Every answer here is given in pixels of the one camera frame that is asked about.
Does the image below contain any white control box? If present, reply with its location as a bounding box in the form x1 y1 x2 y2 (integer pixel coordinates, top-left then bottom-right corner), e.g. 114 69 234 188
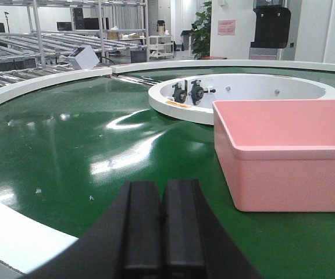
65 45 99 70

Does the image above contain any black bearing block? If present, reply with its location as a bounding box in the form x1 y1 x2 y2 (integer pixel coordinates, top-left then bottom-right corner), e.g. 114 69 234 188
190 80 216 105
172 83 187 103

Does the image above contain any left black bearing block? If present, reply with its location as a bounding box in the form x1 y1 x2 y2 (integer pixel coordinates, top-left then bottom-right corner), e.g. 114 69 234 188
172 83 187 103

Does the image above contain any right black bearing block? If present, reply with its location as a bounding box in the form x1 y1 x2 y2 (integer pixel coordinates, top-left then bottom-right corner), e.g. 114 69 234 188
190 80 216 105

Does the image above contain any green circular conveyor belt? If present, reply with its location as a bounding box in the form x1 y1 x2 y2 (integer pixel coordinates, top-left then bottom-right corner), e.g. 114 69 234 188
0 77 335 278

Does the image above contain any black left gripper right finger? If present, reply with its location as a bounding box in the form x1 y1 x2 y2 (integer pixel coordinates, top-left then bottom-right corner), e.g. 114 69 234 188
162 179 261 278

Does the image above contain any pink plastic bin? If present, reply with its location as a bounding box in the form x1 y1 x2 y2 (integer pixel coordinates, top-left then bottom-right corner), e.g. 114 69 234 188
213 99 335 212

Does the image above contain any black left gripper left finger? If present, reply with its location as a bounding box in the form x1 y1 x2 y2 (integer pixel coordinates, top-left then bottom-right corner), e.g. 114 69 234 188
25 181 163 278

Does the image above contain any white utility cart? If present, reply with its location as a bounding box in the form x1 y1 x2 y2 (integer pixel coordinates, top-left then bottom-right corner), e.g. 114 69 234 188
148 35 174 59

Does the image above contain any green potted plant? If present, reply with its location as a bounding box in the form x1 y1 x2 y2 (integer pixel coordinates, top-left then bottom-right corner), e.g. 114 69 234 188
191 1 212 59

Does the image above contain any metal roller conveyor rack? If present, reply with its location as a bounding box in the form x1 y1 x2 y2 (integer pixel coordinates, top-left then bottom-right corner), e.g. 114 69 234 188
0 1 148 73

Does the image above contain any white inner conveyor ring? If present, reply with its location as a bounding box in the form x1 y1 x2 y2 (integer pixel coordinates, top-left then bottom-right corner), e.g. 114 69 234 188
148 73 335 126

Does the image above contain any pink wall notice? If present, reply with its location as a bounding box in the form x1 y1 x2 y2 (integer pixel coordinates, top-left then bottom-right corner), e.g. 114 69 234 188
218 20 236 35

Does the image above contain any white outer conveyor rim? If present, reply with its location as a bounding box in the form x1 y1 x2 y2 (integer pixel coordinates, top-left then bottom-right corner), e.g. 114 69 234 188
0 60 335 278

